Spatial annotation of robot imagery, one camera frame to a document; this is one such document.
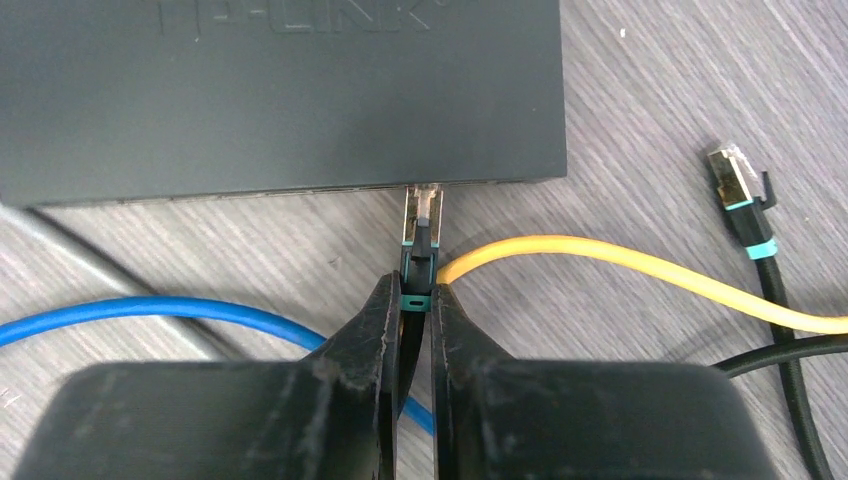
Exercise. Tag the dark grey network switch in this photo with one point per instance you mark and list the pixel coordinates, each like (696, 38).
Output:
(108, 101)

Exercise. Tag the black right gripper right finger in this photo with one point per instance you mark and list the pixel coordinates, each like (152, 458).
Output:
(501, 417)

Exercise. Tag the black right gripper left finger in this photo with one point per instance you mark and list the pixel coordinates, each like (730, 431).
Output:
(329, 415)

